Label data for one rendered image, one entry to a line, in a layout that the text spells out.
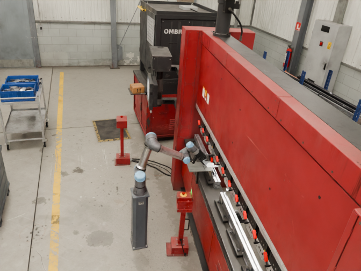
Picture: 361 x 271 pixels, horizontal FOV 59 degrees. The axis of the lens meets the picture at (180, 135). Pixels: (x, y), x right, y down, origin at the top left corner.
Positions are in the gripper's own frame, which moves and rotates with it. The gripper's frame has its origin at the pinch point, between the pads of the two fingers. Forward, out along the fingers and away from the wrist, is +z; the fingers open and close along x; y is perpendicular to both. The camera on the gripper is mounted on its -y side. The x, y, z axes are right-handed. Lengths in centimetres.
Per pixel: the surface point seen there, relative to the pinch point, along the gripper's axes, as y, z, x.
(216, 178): 3.0, 7.9, -21.1
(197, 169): -8.3, -6.2, -6.6
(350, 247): 62, -99, -222
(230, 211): 2, 7, -73
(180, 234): -69, 38, -29
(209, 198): -12.1, 7.1, -41.7
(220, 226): -12, 7, -80
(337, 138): 89, -93, -171
